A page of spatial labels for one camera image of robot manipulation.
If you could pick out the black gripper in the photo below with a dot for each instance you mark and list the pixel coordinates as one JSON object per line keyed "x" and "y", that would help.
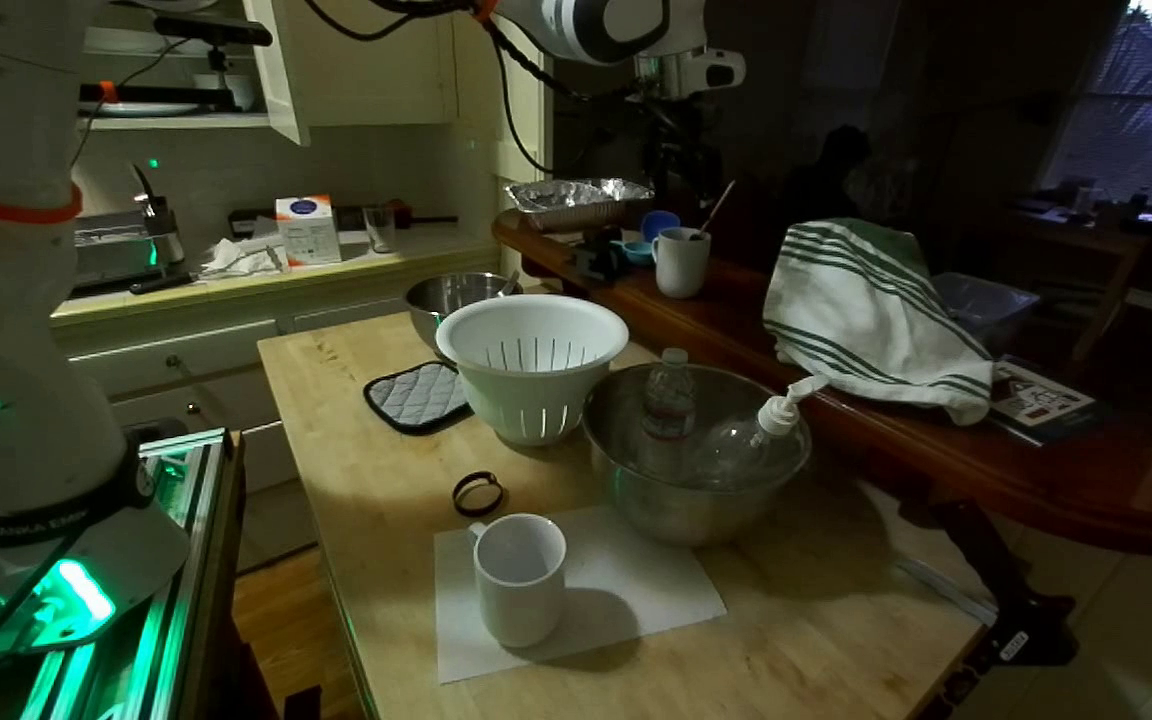
{"x": 672, "y": 121}

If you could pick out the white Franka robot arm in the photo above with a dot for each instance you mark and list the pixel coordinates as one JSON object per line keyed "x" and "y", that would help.
{"x": 19, "y": 333}

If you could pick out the small metal bowl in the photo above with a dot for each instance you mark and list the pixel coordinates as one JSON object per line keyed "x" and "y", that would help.
{"x": 445, "y": 296}

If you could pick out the large metal bowl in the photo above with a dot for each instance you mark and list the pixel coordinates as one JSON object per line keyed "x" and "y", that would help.
{"x": 681, "y": 505}

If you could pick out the small blue container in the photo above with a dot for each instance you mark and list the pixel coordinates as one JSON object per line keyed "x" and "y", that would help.
{"x": 656, "y": 224}

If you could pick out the aluminium foil tray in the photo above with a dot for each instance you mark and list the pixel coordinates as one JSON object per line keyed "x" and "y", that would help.
{"x": 576, "y": 196}

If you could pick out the green striped white towel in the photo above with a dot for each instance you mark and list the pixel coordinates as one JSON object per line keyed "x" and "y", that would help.
{"x": 857, "y": 312}

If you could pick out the white plastic colander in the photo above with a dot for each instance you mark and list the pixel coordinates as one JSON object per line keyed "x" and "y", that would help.
{"x": 533, "y": 383}

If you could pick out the clear light bulb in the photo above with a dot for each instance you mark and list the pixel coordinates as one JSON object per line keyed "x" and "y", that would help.
{"x": 776, "y": 412}

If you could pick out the grey quilted pot holder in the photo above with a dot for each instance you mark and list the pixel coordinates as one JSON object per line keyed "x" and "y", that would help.
{"x": 418, "y": 396}

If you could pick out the clear plastic box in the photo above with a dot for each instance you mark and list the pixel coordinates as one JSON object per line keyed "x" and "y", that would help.
{"x": 990, "y": 305}

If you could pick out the white carton box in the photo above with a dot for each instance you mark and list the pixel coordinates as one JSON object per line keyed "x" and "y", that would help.
{"x": 307, "y": 230}

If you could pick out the dark wooden bar counter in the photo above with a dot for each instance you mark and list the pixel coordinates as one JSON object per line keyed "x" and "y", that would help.
{"x": 950, "y": 453}

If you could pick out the white paper sheet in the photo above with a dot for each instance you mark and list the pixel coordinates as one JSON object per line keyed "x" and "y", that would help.
{"x": 656, "y": 587}

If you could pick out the printed magazine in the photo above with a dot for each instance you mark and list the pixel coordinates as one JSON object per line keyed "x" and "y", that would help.
{"x": 1041, "y": 401}

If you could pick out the pale green mug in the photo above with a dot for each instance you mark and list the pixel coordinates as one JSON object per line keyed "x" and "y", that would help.
{"x": 523, "y": 587}

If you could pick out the wooden side table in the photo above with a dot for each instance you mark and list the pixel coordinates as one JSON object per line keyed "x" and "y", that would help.
{"x": 1108, "y": 261}

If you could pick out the window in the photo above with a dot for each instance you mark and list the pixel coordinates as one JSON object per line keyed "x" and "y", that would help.
{"x": 1139, "y": 121}

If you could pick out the white drawer cabinet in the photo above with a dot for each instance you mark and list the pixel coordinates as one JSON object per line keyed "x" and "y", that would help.
{"x": 191, "y": 363}

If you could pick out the black table clamp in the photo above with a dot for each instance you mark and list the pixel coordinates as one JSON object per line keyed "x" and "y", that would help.
{"x": 1001, "y": 587}

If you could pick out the dark kitchen appliance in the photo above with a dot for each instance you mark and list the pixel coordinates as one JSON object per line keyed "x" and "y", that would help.
{"x": 116, "y": 255}

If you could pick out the green lit robot stand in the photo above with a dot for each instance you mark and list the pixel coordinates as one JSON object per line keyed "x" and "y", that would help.
{"x": 97, "y": 614}

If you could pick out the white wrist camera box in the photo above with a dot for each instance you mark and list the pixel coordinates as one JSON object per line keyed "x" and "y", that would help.
{"x": 696, "y": 71}

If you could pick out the white wall cabinet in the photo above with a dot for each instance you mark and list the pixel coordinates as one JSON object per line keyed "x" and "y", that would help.
{"x": 363, "y": 61}

